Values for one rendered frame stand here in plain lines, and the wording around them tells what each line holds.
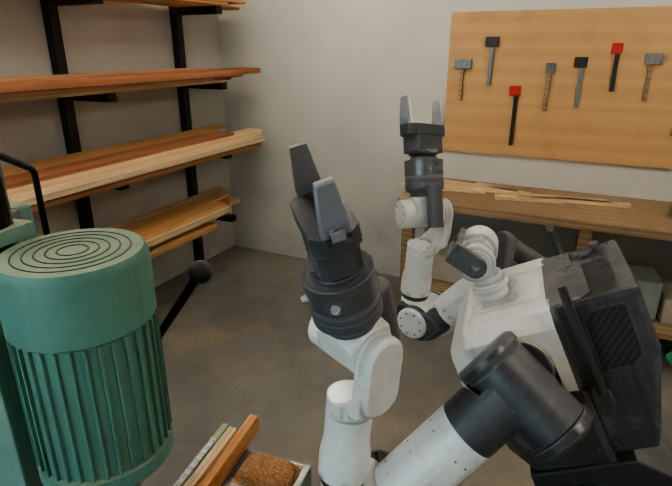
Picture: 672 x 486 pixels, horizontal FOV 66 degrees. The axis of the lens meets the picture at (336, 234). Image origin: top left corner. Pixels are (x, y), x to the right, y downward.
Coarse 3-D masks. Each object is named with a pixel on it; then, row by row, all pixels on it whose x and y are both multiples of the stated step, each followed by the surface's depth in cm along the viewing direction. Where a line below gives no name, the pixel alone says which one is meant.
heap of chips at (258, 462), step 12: (252, 456) 110; (264, 456) 109; (240, 468) 109; (252, 468) 106; (264, 468) 106; (276, 468) 106; (288, 468) 107; (300, 468) 109; (240, 480) 106; (252, 480) 105; (264, 480) 104; (276, 480) 104; (288, 480) 104
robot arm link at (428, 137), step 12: (408, 132) 113; (420, 132) 114; (432, 132) 116; (444, 132) 119; (408, 144) 116; (420, 144) 114; (432, 144) 116; (420, 156) 116; (432, 156) 116; (408, 168) 116; (420, 168) 114; (432, 168) 115
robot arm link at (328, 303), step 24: (312, 216) 56; (312, 240) 52; (360, 240) 53; (312, 264) 58; (336, 264) 55; (360, 264) 56; (312, 288) 58; (336, 288) 57; (360, 288) 57; (312, 312) 61; (336, 312) 58; (360, 312) 59
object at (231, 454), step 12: (252, 420) 117; (240, 432) 114; (252, 432) 117; (228, 444) 110; (240, 444) 112; (228, 456) 107; (240, 456) 112; (216, 468) 104; (228, 468) 107; (204, 480) 101; (216, 480) 103
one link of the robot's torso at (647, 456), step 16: (656, 448) 89; (592, 464) 88; (608, 464) 86; (624, 464) 85; (640, 464) 84; (656, 464) 85; (544, 480) 91; (560, 480) 90; (576, 480) 89; (592, 480) 88; (608, 480) 87; (624, 480) 86; (640, 480) 85; (656, 480) 84
